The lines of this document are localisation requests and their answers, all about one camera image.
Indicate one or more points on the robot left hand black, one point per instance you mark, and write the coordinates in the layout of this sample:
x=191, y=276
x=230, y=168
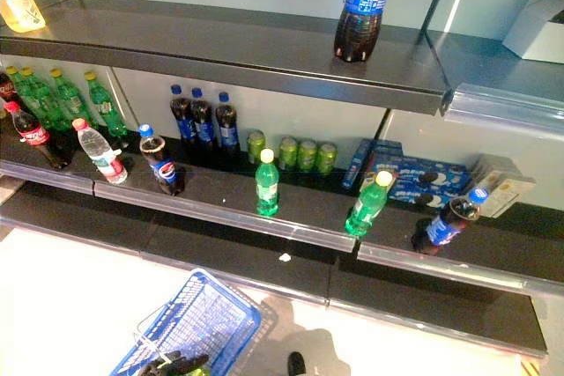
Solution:
x=172, y=365

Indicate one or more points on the blue plastic shopping basket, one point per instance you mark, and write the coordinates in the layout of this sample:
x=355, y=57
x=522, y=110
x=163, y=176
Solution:
x=238, y=319

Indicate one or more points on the Pepsi cola bottle blue cap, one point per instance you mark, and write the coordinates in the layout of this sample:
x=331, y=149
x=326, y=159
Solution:
x=183, y=123
x=440, y=228
x=163, y=171
x=227, y=129
x=202, y=127

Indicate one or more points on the black base shelf board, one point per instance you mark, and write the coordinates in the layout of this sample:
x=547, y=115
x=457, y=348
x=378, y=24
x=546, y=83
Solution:
x=66, y=217
x=440, y=305
x=242, y=261

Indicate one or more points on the white paper scrap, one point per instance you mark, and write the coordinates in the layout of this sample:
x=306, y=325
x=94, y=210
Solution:
x=284, y=257

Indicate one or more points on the clear water bottle red cap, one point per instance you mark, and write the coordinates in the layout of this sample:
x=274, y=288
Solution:
x=99, y=151

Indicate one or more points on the Coca-Cola bottle red cap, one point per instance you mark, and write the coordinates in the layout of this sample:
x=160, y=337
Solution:
x=35, y=136
x=5, y=90

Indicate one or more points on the blue Oreo cookie box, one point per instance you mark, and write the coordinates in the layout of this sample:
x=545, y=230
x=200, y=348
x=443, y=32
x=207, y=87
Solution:
x=410, y=195
x=354, y=164
x=414, y=169
x=390, y=148

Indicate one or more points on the dark shelf board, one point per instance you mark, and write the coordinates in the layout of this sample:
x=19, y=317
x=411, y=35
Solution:
x=198, y=41
x=506, y=72

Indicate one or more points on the grey carton box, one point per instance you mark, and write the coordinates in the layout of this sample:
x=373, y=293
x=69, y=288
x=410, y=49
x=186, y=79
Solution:
x=506, y=186

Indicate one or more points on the white cardboard box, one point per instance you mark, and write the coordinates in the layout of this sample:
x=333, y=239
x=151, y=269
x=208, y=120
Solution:
x=535, y=28

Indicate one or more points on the black shelf board clear rail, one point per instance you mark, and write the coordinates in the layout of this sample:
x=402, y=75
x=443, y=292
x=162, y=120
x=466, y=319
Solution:
x=220, y=191
x=11, y=151
x=506, y=244

